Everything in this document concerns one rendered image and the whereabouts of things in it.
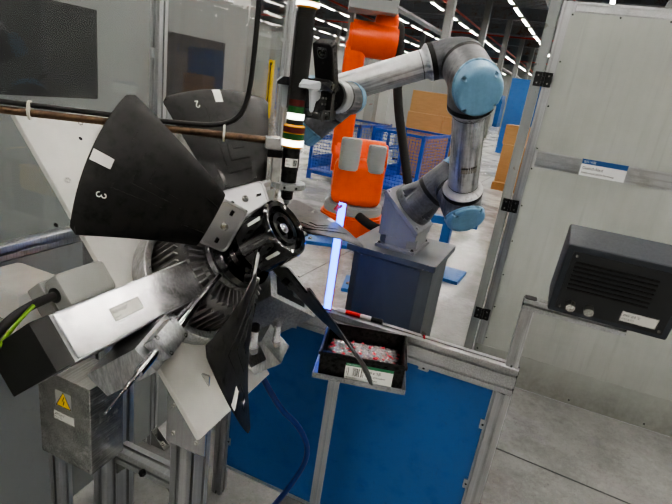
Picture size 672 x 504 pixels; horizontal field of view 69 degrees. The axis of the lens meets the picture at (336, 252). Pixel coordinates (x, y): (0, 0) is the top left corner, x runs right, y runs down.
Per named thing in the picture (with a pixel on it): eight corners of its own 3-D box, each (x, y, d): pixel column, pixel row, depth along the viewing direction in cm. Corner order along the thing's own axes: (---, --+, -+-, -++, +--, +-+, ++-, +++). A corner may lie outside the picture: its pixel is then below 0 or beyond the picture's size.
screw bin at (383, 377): (315, 375, 121) (318, 350, 119) (325, 343, 137) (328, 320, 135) (402, 392, 120) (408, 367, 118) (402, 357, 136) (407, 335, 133)
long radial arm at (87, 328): (149, 282, 98) (187, 258, 93) (168, 315, 98) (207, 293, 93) (7, 342, 72) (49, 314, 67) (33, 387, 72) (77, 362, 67)
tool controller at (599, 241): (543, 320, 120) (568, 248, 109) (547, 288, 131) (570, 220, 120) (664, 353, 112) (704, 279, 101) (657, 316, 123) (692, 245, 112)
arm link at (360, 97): (349, 122, 127) (375, 101, 123) (333, 122, 117) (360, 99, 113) (332, 97, 127) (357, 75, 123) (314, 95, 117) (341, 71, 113)
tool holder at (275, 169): (262, 188, 97) (267, 138, 94) (259, 181, 104) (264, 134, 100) (307, 192, 99) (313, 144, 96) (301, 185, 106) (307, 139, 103)
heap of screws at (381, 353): (322, 373, 122) (324, 360, 121) (330, 345, 136) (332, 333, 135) (398, 387, 121) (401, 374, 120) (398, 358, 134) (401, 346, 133)
